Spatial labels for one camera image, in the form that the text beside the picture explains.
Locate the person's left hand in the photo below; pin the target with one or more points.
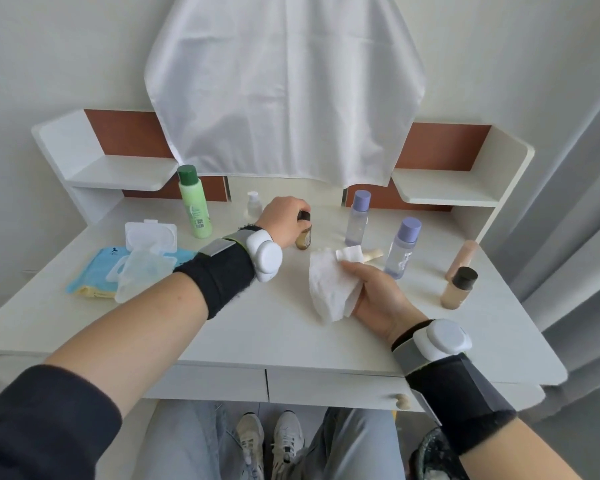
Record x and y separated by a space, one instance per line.
280 217

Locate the person's right hand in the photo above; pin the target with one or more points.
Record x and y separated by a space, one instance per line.
385 304

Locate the person's left fingers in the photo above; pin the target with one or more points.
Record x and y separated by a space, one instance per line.
300 207

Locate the person's right thumb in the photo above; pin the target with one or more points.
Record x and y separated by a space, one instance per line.
360 270

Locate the small amber bottle black cap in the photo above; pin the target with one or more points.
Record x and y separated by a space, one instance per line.
304 234

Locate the white wet wipe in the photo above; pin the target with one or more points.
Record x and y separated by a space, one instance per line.
330 284

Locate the person's left forearm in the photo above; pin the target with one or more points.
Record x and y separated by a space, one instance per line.
140 324

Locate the person's right forearm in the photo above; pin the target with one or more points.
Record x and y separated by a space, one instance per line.
520 452

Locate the small white tube beige cap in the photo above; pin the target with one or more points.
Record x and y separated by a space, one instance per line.
362 254

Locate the small clear pump bottle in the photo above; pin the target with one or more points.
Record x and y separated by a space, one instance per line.
253 205

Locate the clear bottle purple cap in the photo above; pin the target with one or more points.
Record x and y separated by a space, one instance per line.
402 249
357 219

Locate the white left wrist tracker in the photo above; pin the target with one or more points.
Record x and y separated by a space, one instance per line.
265 254

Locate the white wrist tracker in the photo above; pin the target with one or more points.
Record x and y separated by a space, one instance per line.
440 339
265 254

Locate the beige foundation bottle black cap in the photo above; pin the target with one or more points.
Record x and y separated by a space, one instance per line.
458 289

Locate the pink beige tube bottle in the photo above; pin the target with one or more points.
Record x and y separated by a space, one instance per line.
464 259

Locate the black left wrist band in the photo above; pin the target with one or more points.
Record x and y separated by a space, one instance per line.
220 274

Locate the black wrist band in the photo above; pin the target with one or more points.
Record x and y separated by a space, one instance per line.
455 394
220 274

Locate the white right wrist tracker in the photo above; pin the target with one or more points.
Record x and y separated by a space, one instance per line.
440 339

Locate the green bottle dark green cap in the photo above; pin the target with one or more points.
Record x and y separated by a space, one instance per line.
194 204

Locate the white vanity desk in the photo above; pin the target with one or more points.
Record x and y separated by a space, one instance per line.
260 334

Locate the white desk drawer with knob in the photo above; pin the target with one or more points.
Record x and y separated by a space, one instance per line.
330 387

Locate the white hanging cloth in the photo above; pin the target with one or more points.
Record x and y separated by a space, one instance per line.
285 84

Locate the round wooden drawer knob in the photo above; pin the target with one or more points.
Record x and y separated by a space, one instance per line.
403 401

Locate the black right wrist band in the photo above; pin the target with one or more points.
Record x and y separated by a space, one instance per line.
455 394

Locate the person's right jeans leg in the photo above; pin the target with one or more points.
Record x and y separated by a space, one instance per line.
350 447

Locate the person's jeans leg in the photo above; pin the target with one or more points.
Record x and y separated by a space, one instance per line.
185 444
350 447

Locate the person's white right shoe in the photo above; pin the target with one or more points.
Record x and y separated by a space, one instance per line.
286 442

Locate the person's white shoe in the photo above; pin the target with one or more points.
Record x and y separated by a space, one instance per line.
286 442
251 442

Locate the black shiny bag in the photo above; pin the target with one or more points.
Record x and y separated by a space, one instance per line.
432 457

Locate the person's white left shoe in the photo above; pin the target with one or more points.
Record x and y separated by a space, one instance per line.
251 442

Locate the grey curtain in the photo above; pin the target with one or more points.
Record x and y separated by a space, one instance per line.
570 234

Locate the blue wet wipes packet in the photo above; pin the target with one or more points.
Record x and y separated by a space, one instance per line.
95 274

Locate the person's left jeans leg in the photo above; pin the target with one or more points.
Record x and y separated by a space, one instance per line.
185 444

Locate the dark navy sleeve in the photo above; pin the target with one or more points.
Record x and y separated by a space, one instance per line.
40 429

